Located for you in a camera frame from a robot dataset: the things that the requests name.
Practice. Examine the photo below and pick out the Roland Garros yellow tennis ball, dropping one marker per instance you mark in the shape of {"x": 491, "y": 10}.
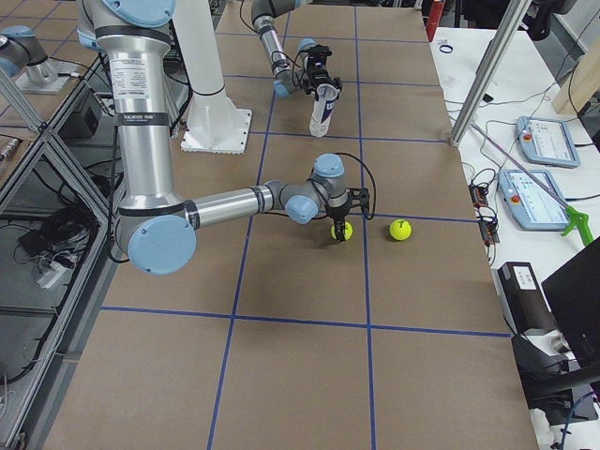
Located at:
{"x": 349, "y": 230}

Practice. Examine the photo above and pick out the clear tennis ball can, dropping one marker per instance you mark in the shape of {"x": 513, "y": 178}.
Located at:
{"x": 325, "y": 99}

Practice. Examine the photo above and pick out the Wilson yellow tennis ball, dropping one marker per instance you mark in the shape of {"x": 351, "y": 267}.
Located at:
{"x": 400, "y": 229}

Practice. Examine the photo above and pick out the orange circuit board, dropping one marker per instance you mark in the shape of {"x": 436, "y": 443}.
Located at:
{"x": 478, "y": 195}

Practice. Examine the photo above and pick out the lower teach pendant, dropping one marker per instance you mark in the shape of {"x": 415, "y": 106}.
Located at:
{"x": 531, "y": 207}

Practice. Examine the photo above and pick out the teach pendant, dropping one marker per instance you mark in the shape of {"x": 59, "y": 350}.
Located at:
{"x": 547, "y": 142}
{"x": 531, "y": 207}

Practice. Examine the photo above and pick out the black box with label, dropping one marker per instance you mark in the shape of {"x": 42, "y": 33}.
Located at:
{"x": 525, "y": 300}

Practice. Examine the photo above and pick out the upper teach pendant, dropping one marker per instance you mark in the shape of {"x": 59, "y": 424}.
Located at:
{"x": 547, "y": 142}

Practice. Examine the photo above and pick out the black monitor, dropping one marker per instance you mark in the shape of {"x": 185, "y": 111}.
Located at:
{"x": 572, "y": 293}

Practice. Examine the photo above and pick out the wooden plank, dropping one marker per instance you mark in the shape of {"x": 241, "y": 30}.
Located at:
{"x": 582, "y": 24}

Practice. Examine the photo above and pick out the white camera stand pedestal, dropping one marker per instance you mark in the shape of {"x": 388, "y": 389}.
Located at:
{"x": 214, "y": 124}

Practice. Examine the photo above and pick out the aluminium frame post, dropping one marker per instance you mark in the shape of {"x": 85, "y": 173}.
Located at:
{"x": 493, "y": 56}

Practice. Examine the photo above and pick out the green handled reacher grabber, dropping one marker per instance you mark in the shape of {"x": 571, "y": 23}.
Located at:
{"x": 576, "y": 220}

